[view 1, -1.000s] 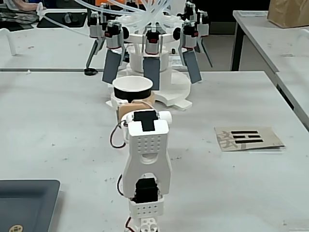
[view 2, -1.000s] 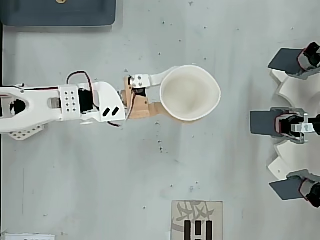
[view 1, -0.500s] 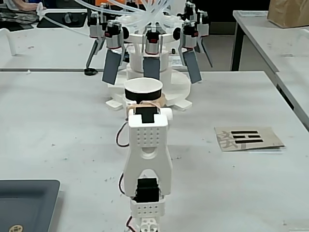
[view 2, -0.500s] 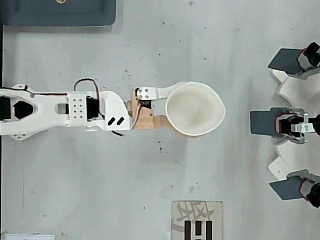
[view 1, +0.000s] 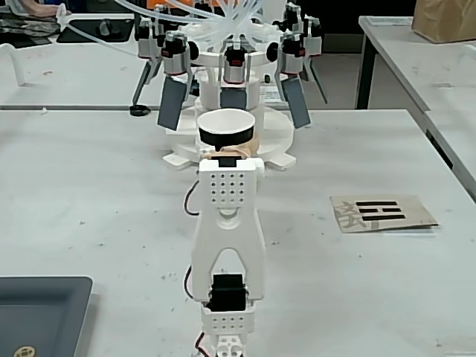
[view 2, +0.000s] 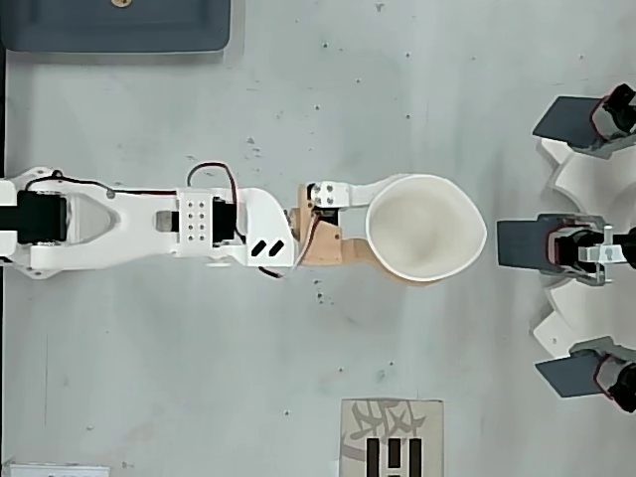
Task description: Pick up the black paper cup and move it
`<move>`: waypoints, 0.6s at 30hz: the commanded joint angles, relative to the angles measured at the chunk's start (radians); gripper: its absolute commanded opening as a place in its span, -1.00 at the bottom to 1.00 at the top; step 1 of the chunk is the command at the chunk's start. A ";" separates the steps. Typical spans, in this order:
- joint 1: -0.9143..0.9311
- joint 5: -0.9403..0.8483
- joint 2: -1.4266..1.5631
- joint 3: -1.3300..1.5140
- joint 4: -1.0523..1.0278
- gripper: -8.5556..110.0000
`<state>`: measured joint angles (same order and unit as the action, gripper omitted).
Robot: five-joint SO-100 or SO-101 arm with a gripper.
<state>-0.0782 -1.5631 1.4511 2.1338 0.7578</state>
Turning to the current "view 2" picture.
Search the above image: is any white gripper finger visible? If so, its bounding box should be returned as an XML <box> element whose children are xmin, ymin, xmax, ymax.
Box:
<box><xmin>307</xmin><ymin>173</ymin><xmax>404</xmax><ymax>211</ymax></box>

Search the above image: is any black paper cup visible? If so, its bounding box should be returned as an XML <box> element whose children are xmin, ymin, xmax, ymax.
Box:
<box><xmin>365</xmin><ymin>172</ymin><xmax>488</xmax><ymax>283</ymax></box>

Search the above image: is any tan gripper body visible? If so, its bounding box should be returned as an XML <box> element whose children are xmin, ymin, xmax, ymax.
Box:
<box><xmin>289</xmin><ymin>183</ymin><xmax>355</xmax><ymax>267</ymax></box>

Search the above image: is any beige card with black bars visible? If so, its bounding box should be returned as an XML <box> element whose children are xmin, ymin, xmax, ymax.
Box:
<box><xmin>340</xmin><ymin>397</ymin><xmax>446</xmax><ymax>477</ymax></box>

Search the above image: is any red black shoulder cable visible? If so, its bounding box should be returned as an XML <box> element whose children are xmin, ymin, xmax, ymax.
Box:
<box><xmin>24</xmin><ymin>170</ymin><xmax>181</xmax><ymax>198</ymax></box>

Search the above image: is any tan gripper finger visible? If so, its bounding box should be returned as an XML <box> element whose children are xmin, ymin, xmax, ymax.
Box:
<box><xmin>347</xmin><ymin>237</ymin><xmax>445</xmax><ymax>290</ymax></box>

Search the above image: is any silver motor with red band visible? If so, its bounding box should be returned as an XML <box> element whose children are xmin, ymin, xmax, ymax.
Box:
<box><xmin>588</xmin><ymin>82</ymin><xmax>636</xmax><ymax>159</ymax></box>
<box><xmin>568</xmin><ymin>336</ymin><xmax>636</xmax><ymax>414</ymax></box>
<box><xmin>536</xmin><ymin>213</ymin><xmax>636</xmax><ymax>288</ymax></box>

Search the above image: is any white carousel stand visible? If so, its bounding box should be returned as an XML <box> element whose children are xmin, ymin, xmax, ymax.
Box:
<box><xmin>532</xmin><ymin>136</ymin><xmax>636</xmax><ymax>360</ymax></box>

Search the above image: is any dark grey plastic tray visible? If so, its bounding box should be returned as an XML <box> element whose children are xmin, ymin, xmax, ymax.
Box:
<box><xmin>0</xmin><ymin>0</ymin><xmax>233</xmax><ymax>54</ymax></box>

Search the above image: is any grey flat paddle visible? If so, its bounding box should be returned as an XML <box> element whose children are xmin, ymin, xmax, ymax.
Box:
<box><xmin>496</xmin><ymin>220</ymin><xmax>553</xmax><ymax>273</ymax></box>
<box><xmin>534</xmin><ymin>353</ymin><xmax>605</xmax><ymax>398</ymax></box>
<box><xmin>531</xmin><ymin>95</ymin><xmax>605</xmax><ymax>150</ymax></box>

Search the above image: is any red black forearm cable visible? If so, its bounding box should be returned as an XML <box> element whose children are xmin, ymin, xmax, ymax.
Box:
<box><xmin>185</xmin><ymin>161</ymin><xmax>248</xmax><ymax>239</ymax></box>

